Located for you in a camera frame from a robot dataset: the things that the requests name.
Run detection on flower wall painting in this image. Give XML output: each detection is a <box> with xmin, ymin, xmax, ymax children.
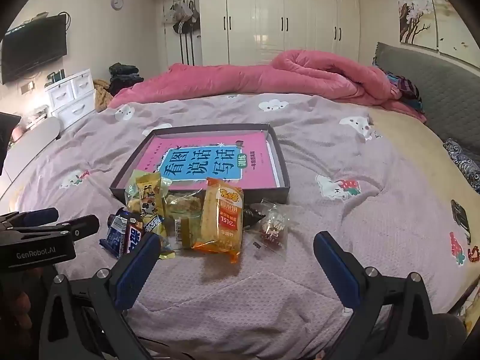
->
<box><xmin>394</xmin><ymin>0</ymin><xmax>480</xmax><ymax>59</ymax></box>

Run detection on black wall television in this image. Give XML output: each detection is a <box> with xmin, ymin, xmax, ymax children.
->
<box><xmin>0</xmin><ymin>15</ymin><xmax>68</xmax><ymax>85</ymax></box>

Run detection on yellow cartoon snack packet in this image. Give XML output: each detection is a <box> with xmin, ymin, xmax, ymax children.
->
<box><xmin>135</xmin><ymin>172</ymin><xmax>167</xmax><ymax>241</ymax></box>

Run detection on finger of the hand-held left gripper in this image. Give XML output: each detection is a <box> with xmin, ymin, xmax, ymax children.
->
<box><xmin>0</xmin><ymin>207</ymin><xmax>59</xmax><ymax>229</ymax></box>
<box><xmin>55</xmin><ymin>214</ymin><xmax>101</xmax><ymax>241</ymax></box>

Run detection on pale rounded furniture piece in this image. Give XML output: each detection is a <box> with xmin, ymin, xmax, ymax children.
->
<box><xmin>0</xmin><ymin>116</ymin><xmax>62</xmax><ymax>192</ymax></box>

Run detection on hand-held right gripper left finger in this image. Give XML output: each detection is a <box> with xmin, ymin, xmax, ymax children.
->
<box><xmin>37</xmin><ymin>232</ymin><xmax>162</xmax><ymax>360</ymax></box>

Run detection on colourful clothes pile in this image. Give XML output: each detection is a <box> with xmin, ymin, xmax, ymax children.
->
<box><xmin>373</xmin><ymin>58</ymin><xmax>424</xmax><ymax>115</ymax></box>

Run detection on pink book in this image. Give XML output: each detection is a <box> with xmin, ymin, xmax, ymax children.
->
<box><xmin>135</xmin><ymin>132</ymin><xmax>280</xmax><ymax>190</ymax></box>

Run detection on olive cake packet with label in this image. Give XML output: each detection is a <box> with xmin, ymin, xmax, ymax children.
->
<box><xmin>173</xmin><ymin>215</ymin><xmax>205</xmax><ymax>250</ymax></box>

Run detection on pink quilt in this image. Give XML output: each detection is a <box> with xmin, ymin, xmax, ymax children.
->
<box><xmin>107</xmin><ymin>49</ymin><xmax>428</xmax><ymax>122</ymax></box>

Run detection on purple printed bed sheet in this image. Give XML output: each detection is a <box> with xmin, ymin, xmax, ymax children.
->
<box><xmin>0</xmin><ymin>92</ymin><xmax>480</xmax><ymax>360</ymax></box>

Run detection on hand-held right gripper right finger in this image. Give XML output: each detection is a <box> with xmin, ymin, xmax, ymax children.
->
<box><xmin>313</xmin><ymin>231</ymin><xmax>469</xmax><ymax>360</ymax></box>

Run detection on white drawer chest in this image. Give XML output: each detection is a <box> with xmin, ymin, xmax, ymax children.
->
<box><xmin>45</xmin><ymin>68</ymin><xmax>97</xmax><ymax>130</ymax></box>

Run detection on clear red candy packet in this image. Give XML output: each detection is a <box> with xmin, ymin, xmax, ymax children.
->
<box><xmin>253</xmin><ymin>199</ymin><xmax>299</xmax><ymax>261</ymax></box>

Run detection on hanging hats on rack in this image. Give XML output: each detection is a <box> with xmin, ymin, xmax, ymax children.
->
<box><xmin>163</xmin><ymin>0</ymin><xmax>201</xmax><ymax>66</ymax></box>

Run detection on dark patterned cloth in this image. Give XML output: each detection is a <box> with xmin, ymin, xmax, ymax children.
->
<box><xmin>443</xmin><ymin>138</ymin><xmax>480</xmax><ymax>195</ymax></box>

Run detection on white wardrobe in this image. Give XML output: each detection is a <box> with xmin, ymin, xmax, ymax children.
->
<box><xmin>199</xmin><ymin>0</ymin><xmax>361</xmax><ymax>66</ymax></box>

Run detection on orange biscuit packet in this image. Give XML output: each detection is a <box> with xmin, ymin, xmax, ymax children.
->
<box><xmin>192</xmin><ymin>177</ymin><xmax>244</xmax><ymax>264</ymax></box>

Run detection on beige bed cover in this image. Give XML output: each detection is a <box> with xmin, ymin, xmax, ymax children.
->
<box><xmin>365</xmin><ymin>107</ymin><xmax>480</xmax><ymax>308</ymax></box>

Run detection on grey cardboard box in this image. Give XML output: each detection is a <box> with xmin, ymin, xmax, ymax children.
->
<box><xmin>110</xmin><ymin>123</ymin><xmax>291</xmax><ymax>205</ymax></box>

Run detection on grey padded headboard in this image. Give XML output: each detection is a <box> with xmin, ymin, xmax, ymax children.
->
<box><xmin>373</xmin><ymin>42</ymin><xmax>480</xmax><ymax>154</ymax></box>

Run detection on blue cookie packet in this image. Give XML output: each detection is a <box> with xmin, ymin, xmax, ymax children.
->
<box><xmin>99</xmin><ymin>208</ymin><xmax>132</xmax><ymax>252</ymax></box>

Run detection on black phone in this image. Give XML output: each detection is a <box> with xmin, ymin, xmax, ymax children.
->
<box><xmin>450</xmin><ymin>199</ymin><xmax>471</xmax><ymax>244</ymax></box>

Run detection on brown cloth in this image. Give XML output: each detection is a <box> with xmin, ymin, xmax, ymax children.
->
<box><xmin>93</xmin><ymin>79</ymin><xmax>113</xmax><ymax>112</ymax></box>

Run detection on dark clothes pile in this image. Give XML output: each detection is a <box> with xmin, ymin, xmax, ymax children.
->
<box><xmin>109</xmin><ymin>62</ymin><xmax>144</xmax><ymax>96</ymax></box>

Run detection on person's left hand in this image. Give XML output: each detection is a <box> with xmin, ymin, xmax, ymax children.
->
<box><xmin>7</xmin><ymin>289</ymin><xmax>34</xmax><ymax>325</ymax></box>

